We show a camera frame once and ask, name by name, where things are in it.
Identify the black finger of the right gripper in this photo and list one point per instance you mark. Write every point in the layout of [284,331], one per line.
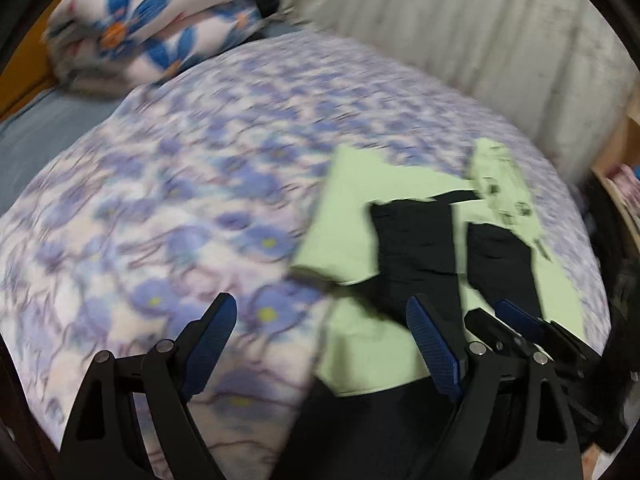
[517,319]

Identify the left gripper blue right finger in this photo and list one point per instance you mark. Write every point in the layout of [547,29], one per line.
[440,343]

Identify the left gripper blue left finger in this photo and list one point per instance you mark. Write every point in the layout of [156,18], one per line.
[202,342]

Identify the green and black hooded jacket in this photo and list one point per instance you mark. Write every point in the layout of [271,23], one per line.
[382,234]

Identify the purple cat print blanket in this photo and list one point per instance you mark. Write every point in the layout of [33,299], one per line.
[207,184]

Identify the pink boxes on shelf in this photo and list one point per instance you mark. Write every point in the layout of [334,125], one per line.
[627,183]

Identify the wooden bookshelf desk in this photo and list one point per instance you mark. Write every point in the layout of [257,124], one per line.
[622,147]

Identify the grey blue bed sheet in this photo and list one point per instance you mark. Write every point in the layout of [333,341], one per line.
[51,122]

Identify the white floral curtain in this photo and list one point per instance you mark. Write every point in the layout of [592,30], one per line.
[554,68]

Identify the upper blue flower rolled quilt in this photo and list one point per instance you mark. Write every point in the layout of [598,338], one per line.
[116,45]

